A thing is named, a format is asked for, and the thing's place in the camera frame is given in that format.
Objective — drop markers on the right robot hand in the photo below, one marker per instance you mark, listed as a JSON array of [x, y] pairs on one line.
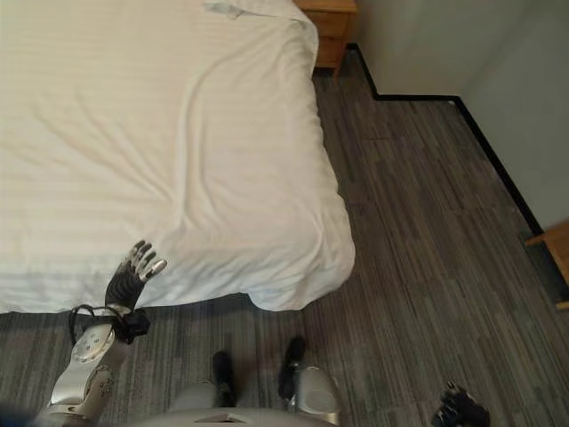
[[460, 407]]

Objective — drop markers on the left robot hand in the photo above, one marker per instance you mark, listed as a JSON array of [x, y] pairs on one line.
[[125, 278]]

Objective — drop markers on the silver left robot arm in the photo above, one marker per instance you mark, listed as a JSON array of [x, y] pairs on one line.
[[84, 362]]

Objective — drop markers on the white striped duvet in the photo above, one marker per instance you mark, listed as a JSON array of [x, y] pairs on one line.
[[155, 147]]

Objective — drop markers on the silver robot body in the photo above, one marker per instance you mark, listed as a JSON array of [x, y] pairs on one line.
[[249, 387]]

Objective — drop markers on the wooden furniture leg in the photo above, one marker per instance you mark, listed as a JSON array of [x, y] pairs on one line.
[[553, 262]]

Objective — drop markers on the black baseboard strip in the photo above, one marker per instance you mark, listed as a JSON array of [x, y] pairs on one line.
[[449, 124]]

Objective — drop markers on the white pillow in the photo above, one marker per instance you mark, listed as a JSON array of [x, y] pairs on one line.
[[224, 6]]

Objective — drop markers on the wooden nightstand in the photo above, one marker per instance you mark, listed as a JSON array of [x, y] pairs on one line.
[[331, 31]]

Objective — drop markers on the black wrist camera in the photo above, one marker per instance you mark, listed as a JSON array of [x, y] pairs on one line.
[[137, 323]]

